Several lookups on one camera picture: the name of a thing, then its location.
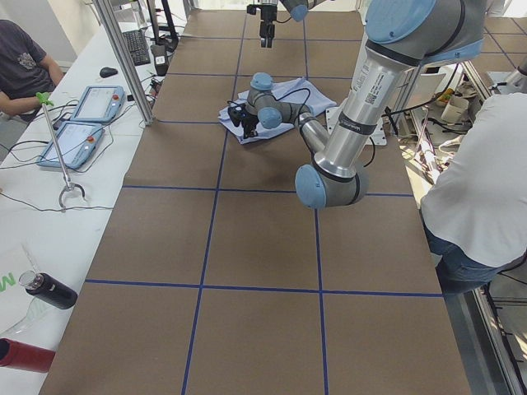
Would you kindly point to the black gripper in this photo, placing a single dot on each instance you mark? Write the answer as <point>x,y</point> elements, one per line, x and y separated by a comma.
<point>249,123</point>
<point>267,20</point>

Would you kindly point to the light blue striped shirt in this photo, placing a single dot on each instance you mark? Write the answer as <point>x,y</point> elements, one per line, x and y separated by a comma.
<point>278,106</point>

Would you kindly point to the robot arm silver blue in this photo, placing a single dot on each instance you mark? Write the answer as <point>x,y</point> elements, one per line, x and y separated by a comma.
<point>297,10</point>
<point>401,36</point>

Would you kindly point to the black monitor stand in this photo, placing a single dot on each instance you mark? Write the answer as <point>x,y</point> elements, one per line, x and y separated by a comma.
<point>163,34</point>

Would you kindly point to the black computer keyboard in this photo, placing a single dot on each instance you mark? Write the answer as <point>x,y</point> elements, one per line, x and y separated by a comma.
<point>137,46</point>

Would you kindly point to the upper blue teach pendant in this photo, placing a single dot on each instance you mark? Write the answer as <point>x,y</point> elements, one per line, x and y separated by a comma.
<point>99,104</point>

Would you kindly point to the blue teach pendant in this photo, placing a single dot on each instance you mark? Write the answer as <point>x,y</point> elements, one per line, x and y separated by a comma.
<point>77,141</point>
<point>99,104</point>

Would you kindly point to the black computer mouse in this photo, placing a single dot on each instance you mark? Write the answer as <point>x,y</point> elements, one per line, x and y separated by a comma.
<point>106,72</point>

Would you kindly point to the lower blue teach pendant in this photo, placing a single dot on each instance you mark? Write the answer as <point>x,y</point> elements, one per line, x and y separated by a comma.
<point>77,141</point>

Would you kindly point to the metal reacher grabber tool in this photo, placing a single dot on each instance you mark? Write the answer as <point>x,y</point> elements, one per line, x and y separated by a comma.
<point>70,186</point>

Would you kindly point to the seated person dark shirt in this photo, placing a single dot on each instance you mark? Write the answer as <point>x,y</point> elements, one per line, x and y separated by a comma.
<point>26,69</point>

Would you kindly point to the standing person white shirt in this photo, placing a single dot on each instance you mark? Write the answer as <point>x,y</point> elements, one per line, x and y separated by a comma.
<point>474,216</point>

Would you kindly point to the black water bottle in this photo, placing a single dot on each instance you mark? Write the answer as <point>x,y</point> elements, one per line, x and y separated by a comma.
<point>44,287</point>

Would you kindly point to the red cylinder bottle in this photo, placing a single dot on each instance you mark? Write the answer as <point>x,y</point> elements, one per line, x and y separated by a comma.
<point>18,355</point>

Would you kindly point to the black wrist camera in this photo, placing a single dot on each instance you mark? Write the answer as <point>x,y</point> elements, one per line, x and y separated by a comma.
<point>252,9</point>
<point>236,114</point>

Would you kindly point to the aluminium frame post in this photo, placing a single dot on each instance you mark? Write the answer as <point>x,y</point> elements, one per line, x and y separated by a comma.
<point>117,42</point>

